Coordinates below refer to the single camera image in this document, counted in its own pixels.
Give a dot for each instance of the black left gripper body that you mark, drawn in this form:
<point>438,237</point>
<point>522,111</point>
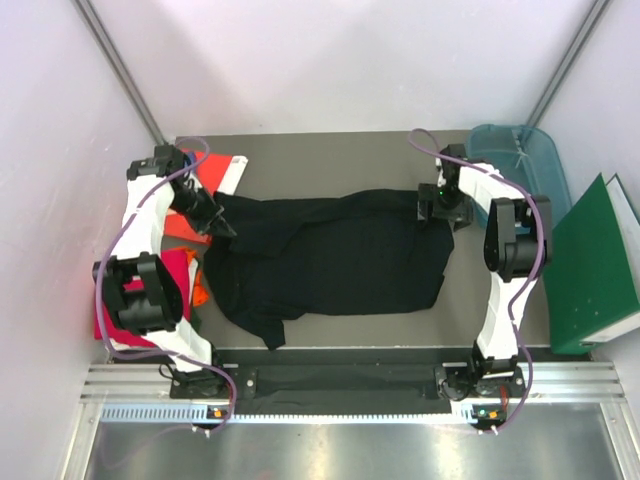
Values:
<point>196,205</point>

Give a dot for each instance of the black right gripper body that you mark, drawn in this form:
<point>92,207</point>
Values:
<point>447,202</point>

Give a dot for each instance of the black t-shirt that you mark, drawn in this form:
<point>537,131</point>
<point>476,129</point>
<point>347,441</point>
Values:
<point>366,253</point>

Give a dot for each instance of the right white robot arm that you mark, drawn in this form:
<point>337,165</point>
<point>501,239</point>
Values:
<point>517,246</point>

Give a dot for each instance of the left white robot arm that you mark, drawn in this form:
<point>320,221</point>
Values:
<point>150,196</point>

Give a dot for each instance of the red folded t-shirt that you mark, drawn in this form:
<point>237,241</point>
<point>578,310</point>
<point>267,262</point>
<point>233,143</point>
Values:
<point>144,295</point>

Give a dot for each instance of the orange folded t-shirt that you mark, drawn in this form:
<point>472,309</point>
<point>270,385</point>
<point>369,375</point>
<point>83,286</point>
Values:
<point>198,293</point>

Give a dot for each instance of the teal plastic bin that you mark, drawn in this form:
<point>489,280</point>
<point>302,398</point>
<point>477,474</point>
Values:
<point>526,156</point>

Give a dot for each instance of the dark green folded t-shirt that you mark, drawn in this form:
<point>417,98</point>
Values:
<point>195,321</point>

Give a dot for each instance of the white folded t-shirt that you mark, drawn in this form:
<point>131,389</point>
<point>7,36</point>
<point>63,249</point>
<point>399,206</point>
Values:
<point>123,347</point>

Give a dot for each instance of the green ring binder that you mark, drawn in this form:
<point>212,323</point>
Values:
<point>592,283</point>

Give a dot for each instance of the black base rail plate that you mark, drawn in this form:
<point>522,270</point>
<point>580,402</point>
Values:
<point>453,388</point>

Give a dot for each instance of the left aluminium corner post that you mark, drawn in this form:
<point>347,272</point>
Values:
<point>92,19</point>

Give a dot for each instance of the aluminium corner post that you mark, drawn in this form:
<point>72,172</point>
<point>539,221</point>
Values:
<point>92,19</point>
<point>595,13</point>

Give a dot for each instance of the aluminium frame rail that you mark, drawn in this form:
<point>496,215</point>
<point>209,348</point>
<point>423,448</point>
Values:
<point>553,382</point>

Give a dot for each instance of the right aluminium corner post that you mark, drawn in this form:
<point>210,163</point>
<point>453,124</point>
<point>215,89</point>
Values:
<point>595,13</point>

